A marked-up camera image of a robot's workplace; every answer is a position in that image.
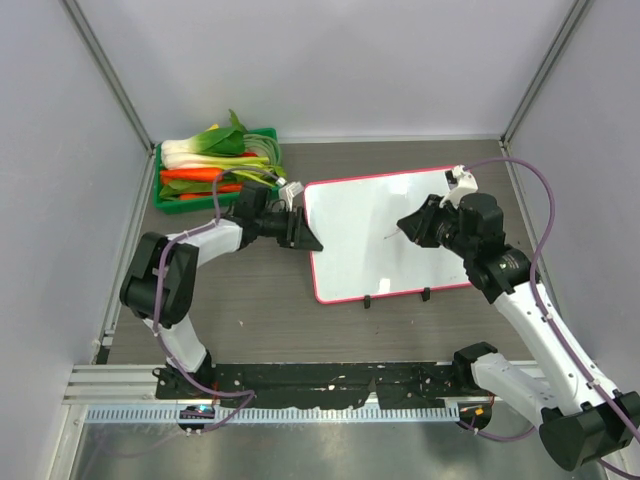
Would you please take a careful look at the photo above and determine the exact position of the pink framed whiteboard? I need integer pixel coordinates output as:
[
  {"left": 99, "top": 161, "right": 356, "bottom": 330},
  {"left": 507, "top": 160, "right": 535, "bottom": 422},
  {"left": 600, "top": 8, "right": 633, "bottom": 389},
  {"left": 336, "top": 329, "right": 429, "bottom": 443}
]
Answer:
[{"left": 303, "top": 166, "right": 471, "bottom": 305}]

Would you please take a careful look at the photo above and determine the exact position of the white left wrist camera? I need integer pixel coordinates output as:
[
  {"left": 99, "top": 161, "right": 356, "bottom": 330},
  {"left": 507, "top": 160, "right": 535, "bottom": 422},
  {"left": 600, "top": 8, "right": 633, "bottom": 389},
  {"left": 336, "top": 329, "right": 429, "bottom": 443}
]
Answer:
[{"left": 278, "top": 181, "right": 304, "bottom": 211}]

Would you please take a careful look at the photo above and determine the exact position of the green plastic tray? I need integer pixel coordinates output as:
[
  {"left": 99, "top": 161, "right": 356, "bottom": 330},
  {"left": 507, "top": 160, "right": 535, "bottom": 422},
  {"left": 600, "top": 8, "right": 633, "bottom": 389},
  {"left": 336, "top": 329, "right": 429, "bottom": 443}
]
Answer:
[{"left": 153, "top": 127, "right": 284, "bottom": 214}]

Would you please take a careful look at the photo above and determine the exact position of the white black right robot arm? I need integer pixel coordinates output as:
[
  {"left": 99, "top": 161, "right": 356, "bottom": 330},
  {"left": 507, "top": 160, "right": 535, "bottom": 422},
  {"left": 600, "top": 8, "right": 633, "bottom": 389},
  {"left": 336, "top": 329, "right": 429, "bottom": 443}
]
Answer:
[{"left": 397, "top": 193, "right": 639, "bottom": 471}]

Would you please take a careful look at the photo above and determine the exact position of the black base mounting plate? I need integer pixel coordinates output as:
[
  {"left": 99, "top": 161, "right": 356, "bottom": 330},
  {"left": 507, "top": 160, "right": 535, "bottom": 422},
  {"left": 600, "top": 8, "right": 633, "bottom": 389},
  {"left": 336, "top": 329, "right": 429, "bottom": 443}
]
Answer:
[{"left": 152, "top": 362, "right": 489, "bottom": 410}]

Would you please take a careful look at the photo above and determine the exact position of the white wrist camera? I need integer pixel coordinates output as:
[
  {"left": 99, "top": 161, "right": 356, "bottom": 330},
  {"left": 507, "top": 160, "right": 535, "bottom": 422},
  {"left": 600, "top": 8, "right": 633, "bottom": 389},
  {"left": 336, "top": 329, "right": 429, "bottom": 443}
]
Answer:
[
  {"left": 440, "top": 165, "right": 478, "bottom": 208},
  {"left": 278, "top": 181, "right": 304, "bottom": 211}
]

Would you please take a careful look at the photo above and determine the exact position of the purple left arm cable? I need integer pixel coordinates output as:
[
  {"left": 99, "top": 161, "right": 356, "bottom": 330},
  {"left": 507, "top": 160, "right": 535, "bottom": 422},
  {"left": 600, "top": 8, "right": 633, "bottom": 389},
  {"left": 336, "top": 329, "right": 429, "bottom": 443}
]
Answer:
[{"left": 153, "top": 167, "right": 289, "bottom": 434}]

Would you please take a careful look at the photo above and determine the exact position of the white slotted cable duct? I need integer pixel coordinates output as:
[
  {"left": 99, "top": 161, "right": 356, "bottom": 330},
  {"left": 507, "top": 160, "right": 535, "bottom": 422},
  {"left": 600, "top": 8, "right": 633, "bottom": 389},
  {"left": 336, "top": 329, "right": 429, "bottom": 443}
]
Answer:
[{"left": 85, "top": 402, "right": 460, "bottom": 425}]

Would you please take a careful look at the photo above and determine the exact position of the bok choy toy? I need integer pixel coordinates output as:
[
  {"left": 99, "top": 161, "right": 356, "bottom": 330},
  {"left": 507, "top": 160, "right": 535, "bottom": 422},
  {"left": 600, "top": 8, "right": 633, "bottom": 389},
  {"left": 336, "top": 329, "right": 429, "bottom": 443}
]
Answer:
[{"left": 161, "top": 110, "right": 249, "bottom": 159}]

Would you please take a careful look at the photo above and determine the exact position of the green leaf vegetable toy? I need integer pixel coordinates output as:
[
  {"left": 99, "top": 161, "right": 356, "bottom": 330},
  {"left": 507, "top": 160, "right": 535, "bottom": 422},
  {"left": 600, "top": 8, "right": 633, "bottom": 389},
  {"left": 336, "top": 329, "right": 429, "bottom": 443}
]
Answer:
[{"left": 158, "top": 179, "right": 213, "bottom": 202}]

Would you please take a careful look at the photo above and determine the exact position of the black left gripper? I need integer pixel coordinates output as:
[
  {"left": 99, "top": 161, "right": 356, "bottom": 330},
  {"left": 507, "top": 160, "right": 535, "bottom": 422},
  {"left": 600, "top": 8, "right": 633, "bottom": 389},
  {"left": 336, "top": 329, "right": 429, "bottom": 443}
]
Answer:
[{"left": 254, "top": 205, "right": 322, "bottom": 250}]

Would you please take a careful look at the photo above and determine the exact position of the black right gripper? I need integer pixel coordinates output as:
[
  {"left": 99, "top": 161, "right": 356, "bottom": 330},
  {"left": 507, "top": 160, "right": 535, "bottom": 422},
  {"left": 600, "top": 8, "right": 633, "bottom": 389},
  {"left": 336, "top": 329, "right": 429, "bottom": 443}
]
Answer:
[{"left": 398, "top": 194, "right": 477, "bottom": 259}]

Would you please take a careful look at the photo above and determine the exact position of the green onion toy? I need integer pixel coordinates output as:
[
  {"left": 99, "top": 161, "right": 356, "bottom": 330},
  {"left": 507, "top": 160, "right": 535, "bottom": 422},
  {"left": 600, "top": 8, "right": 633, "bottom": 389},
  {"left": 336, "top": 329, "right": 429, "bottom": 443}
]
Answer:
[{"left": 160, "top": 154, "right": 287, "bottom": 184}]

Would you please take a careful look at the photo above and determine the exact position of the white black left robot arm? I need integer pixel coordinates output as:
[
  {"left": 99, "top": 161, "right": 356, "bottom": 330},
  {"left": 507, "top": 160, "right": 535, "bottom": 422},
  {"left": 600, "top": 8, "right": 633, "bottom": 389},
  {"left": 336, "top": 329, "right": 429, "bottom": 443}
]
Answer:
[{"left": 120, "top": 180, "right": 323, "bottom": 399}]

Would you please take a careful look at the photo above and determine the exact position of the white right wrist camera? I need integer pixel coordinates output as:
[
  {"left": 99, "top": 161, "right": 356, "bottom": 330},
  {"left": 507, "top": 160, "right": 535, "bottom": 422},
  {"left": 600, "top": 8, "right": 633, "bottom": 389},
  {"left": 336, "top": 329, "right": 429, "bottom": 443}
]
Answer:
[{"left": 440, "top": 165, "right": 478, "bottom": 208}]

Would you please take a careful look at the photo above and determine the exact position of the white marker with pink cap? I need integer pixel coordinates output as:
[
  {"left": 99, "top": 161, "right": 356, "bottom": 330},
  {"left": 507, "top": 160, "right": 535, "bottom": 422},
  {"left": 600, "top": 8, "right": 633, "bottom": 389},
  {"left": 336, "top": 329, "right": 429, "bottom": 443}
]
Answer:
[{"left": 383, "top": 228, "right": 401, "bottom": 240}]

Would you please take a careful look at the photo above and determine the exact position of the orange carrot toy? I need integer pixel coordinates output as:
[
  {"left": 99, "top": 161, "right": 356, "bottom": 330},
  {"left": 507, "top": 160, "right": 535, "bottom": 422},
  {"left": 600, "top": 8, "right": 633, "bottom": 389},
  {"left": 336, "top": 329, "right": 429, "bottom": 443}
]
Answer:
[{"left": 160, "top": 167, "right": 223, "bottom": 183}]

